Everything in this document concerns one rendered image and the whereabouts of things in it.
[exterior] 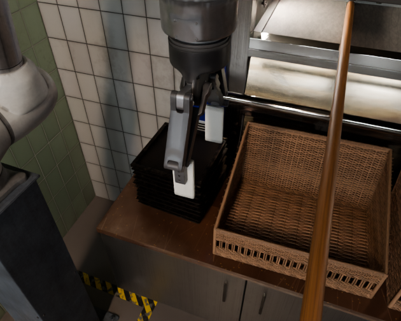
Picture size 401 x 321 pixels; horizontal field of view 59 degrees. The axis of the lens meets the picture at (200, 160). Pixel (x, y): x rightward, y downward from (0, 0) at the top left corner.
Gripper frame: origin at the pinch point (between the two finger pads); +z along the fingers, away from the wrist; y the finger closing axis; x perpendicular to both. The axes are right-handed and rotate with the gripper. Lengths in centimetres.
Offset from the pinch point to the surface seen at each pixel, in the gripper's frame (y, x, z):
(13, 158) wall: -42, -102, 62
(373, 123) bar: -44, 30, 15
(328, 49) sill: -81, 16, 13
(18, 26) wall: -68, -101, 15
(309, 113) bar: -44.0, 14.7, 15.6
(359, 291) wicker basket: -34, 43, 72
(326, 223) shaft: -5.2, 21.4, 12.7
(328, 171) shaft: -18.5, 20.7, 12.2
